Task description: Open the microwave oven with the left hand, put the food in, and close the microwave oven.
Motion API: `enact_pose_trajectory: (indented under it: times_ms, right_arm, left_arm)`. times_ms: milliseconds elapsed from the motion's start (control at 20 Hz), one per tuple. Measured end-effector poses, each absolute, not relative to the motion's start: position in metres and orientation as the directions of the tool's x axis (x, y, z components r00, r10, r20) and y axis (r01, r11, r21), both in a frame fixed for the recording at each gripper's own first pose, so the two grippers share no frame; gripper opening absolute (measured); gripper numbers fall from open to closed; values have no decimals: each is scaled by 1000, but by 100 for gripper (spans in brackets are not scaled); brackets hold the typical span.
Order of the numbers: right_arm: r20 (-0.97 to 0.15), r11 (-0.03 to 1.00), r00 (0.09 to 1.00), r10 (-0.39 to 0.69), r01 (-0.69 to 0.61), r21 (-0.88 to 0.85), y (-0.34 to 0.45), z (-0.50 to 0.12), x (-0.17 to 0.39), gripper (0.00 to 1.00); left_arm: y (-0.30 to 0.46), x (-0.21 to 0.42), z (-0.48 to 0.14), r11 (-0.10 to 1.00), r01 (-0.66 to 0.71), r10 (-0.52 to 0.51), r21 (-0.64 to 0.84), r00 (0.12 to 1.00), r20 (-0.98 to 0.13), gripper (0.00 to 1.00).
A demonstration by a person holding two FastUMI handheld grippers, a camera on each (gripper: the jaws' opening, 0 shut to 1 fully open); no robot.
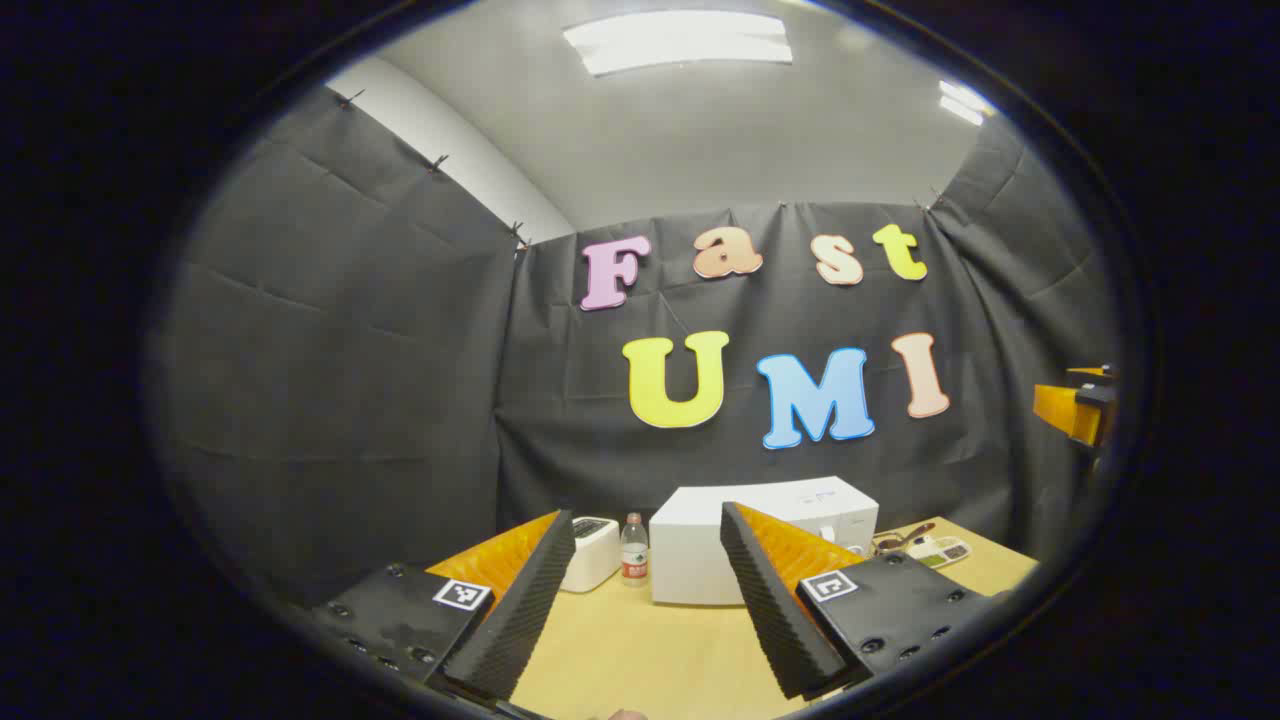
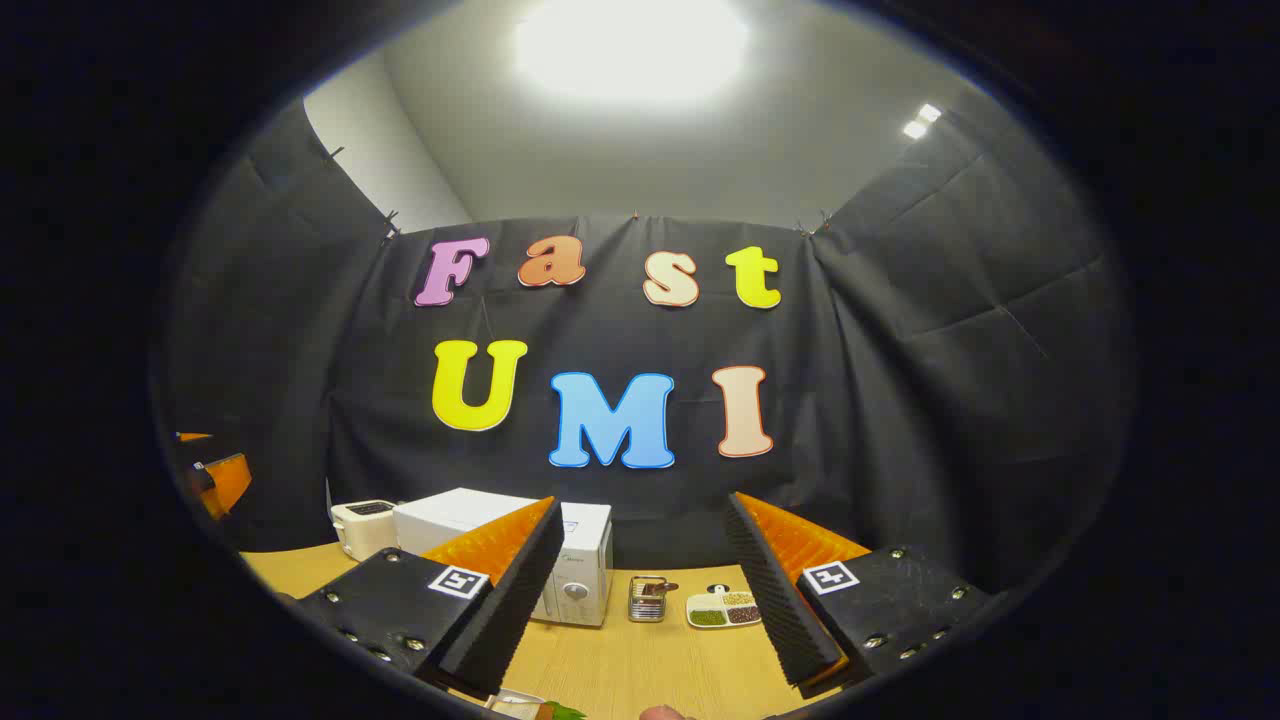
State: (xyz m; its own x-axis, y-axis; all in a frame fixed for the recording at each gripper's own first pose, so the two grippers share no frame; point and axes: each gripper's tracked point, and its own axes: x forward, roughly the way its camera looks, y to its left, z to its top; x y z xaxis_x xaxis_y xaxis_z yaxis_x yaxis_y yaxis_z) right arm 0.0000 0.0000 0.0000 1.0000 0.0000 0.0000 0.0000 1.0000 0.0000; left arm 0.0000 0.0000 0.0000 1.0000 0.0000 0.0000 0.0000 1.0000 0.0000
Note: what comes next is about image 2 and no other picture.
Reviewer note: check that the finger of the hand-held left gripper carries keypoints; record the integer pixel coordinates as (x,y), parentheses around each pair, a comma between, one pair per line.
(228,485)
(193,437)

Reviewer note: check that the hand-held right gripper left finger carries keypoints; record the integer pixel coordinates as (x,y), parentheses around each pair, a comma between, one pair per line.
(505,620)

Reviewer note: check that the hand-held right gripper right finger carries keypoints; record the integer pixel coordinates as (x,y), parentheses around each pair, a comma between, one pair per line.
(780,620)

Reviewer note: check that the white microwave oven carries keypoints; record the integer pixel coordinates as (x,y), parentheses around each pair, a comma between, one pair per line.
(585,560)

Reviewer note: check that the lettuce sandwich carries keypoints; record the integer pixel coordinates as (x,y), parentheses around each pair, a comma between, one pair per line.
(562,712)

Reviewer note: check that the white divided dish with beans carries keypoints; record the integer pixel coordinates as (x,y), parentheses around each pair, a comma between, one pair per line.
(722,610)

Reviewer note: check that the small white plate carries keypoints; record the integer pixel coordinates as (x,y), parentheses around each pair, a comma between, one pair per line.
(512,703)

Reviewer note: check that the brown wooden spoon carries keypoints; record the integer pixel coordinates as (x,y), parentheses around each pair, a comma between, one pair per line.
(662,585)

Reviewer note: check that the white toaster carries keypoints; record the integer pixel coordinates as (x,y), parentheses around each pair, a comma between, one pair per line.
(362,528)

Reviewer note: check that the small ceiling light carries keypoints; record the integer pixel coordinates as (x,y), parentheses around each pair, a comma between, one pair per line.
(921,121)

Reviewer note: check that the large ceiling light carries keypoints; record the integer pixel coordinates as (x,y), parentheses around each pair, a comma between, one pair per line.
(630,50)

